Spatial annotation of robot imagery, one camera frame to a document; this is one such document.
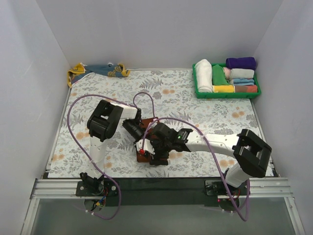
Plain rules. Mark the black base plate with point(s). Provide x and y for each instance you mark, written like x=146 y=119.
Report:
x=112 y=189
x=217 y=188

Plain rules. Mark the aluminium frame rail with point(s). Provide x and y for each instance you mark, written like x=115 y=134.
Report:
x=163 y=191

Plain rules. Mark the purple rolled towel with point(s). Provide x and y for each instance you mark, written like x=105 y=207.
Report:
x=241 y=63

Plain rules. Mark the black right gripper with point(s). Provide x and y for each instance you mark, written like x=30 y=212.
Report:
x=159 y=152

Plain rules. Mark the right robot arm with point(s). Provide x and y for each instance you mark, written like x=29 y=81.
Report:
x=248 y=149

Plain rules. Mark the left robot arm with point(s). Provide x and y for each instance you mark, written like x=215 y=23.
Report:
x=102 y=126

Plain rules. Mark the green plastic tray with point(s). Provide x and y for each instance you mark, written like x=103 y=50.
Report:
x=225 y=95

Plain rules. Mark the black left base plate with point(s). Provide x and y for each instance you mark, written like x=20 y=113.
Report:
x=112 y=189

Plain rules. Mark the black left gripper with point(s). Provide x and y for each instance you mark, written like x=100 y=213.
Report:
x=141 y=136

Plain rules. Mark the grey rolled towel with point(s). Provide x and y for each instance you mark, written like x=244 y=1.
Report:
x=241 y=74

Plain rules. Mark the white rolled towel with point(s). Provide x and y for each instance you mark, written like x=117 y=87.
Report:
x=203 y=71

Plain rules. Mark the blue yellow cloth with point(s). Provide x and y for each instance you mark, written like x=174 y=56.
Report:
x=80 y=71

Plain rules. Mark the light blue rolled towel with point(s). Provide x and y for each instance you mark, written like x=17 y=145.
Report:
x=242 y=82

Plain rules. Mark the red brown rolled towel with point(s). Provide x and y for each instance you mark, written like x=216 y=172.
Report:
x=246 y=89

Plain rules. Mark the pink rolled towel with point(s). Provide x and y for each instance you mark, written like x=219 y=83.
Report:
x=227 y=73

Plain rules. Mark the yellow rolled towel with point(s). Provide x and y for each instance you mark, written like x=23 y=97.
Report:
x=223 y=89

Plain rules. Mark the floral patterned table mat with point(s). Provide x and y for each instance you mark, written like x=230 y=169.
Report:
x=169 y=95

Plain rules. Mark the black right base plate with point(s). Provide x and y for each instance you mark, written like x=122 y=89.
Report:
x=217 y=188

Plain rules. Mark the green rolled towel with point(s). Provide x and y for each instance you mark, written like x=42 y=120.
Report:
x=218 y=76

